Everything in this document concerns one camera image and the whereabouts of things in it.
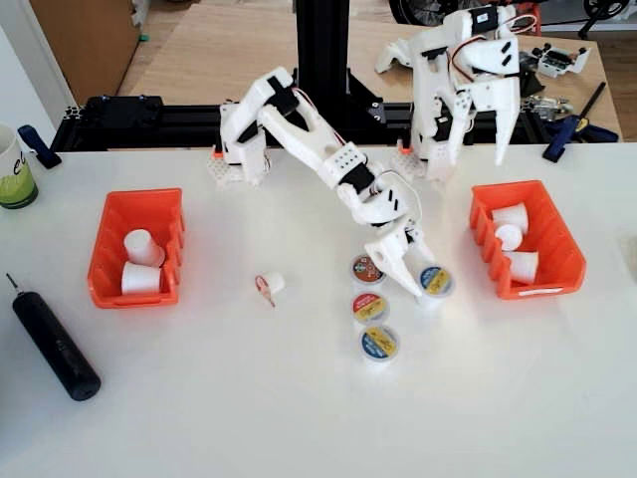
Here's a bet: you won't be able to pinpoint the white printed plastic part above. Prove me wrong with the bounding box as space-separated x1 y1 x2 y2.
373 38 419 75

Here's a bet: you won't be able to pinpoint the coffee pod with peeled lid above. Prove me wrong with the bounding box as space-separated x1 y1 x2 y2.
253 270 286 309

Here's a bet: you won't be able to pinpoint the blue black bar clamp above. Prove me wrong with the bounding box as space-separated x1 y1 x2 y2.
541 82 621 163

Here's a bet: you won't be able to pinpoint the red lid coffee pod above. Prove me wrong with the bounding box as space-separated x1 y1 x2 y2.
505 250 541 285
494 223 524 252
491 203 530 233
350 292 390 328

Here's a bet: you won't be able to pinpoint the orange plastic storage bin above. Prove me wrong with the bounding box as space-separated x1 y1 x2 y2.
86 187 186 310
469 179 588 302

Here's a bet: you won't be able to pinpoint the white and green mug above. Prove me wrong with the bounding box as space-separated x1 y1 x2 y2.
0 122 40 210

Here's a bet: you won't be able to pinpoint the metal hand tools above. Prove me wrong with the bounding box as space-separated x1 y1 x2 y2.
520 94 573 123

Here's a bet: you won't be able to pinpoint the brown wooden cabinet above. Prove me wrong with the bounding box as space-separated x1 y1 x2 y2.
28 0 143 104

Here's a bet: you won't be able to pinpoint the black aluminium frame rail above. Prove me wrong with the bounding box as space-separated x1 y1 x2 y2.
49 97 553 150

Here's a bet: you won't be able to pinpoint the blue handled clamp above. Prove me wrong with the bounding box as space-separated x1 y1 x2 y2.
17 123 64 170

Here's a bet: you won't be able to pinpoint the blue lid coffee pod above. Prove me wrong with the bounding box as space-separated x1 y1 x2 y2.
357 324 402 368
122 228 166 268
120 262 163 296
412 266 457 310

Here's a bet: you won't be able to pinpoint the black electric screwdriver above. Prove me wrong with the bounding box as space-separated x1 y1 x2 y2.
5 272 103 402

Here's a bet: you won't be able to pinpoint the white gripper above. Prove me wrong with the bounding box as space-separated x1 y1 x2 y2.
447 39 522 166
347 181 439 298

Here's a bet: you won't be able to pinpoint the black printed plastic part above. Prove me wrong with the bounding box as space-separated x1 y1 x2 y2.
517 52 546 97

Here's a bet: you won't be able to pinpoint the black aluminium frame post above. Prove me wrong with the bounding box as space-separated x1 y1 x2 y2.
268 0 384 106

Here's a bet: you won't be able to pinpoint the brown lid coffee pod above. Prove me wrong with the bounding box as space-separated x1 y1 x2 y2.
350 254 389 286

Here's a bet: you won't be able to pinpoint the black bicycle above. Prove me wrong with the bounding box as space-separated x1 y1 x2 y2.
387 0 631 40

